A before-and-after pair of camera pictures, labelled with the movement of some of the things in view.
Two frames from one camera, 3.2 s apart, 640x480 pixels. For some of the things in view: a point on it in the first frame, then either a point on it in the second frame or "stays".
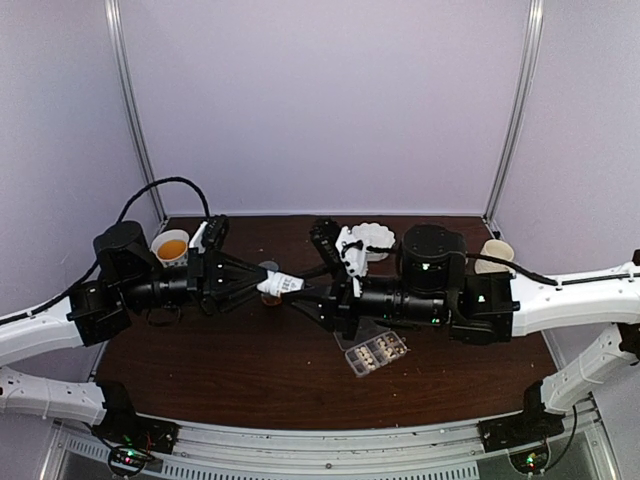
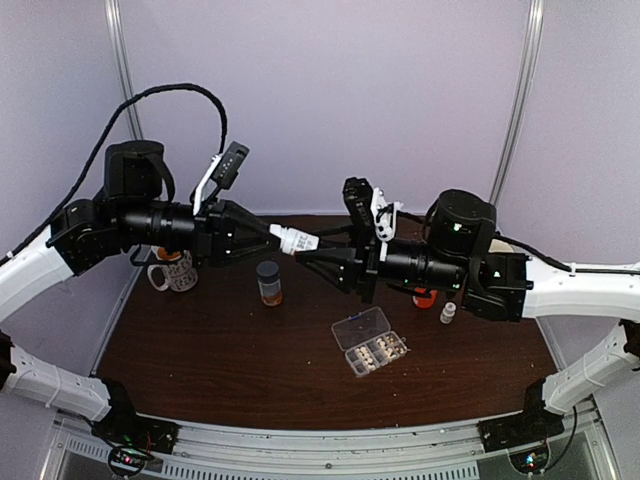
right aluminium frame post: x=517 y=103 stays
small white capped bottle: x=278 y=283 to x=294 y=240
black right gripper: x=335 y=313 to x=341 y=256
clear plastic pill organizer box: x=367 y=349 stays
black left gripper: x=205 y=270 to x=213 y=229
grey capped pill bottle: x=269 y=299 stays
